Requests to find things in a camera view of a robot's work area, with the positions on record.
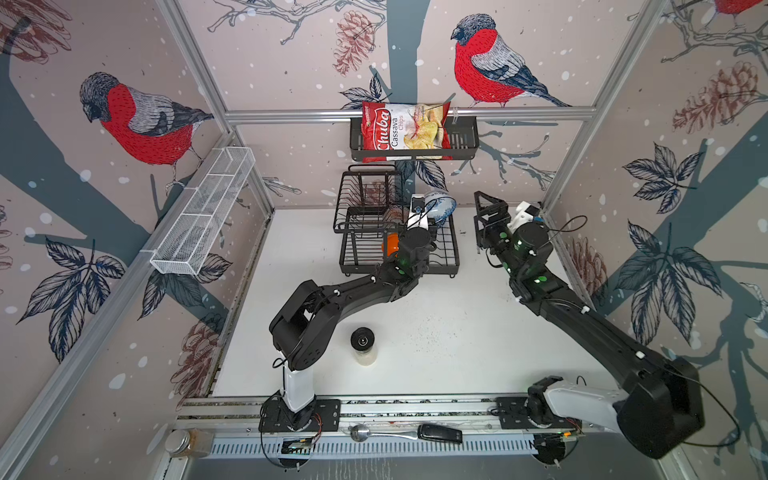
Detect blue floral bowl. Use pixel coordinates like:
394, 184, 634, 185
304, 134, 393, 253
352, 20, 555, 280
426, 197, 456, 227

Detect red patterned bowl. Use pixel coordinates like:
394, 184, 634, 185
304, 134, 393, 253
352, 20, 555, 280
383, 206, 409, 225

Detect orange plastic bowl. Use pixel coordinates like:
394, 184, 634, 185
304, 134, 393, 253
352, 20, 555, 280
381, 233, 399, 258

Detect black wire dish rack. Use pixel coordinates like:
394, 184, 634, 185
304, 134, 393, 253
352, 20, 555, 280
333, 163, 460, 278

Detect blue geometric patterned bowl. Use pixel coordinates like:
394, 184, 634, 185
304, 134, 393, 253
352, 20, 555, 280
424, 190, 455, 205

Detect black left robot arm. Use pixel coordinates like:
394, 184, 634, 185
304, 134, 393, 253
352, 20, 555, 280
269, 227, 434, 415

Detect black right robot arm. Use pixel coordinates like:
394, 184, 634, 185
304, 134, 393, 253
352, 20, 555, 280
474, 191, 705, 459

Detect red cassava chips bag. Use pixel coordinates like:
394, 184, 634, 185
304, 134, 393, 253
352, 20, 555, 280
361, 102, 451, 163

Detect black lid jar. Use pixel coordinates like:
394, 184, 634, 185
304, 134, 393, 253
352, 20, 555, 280
350, 327, 377, 367

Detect metal spoon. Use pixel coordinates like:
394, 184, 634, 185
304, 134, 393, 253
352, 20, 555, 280
349, 424, 419, 443

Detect glass jar with spice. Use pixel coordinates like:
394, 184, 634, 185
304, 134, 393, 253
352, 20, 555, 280
164, 429, 215, 458

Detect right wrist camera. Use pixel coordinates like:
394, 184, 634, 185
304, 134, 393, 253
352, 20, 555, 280
507, 201, 542, 233

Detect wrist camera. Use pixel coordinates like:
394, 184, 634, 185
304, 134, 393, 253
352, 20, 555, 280
507, 201, 542, 233
406, 194, 428, 230

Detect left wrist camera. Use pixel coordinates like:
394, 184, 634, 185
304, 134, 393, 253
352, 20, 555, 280
406, 194, 428, 230

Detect black wall shelf basket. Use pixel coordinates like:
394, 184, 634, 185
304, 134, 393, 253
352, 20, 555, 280
350, 117, 479, 163

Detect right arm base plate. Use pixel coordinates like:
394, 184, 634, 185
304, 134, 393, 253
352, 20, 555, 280
488, 395, 582, 431

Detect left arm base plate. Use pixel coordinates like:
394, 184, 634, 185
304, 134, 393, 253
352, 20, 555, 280
258, 396, 341, 433

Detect white wire mesh basket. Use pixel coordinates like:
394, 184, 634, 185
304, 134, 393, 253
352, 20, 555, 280
150, 146, 255, 276

